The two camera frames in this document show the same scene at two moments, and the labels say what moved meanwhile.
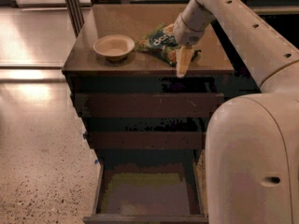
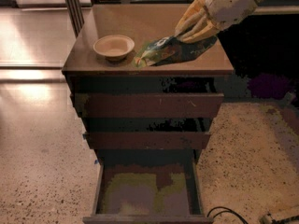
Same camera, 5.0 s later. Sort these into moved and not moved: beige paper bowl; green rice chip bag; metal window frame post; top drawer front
Moved: green rice chip bag
Not moved: metal window frame post; beige paper bowl; top drawer front
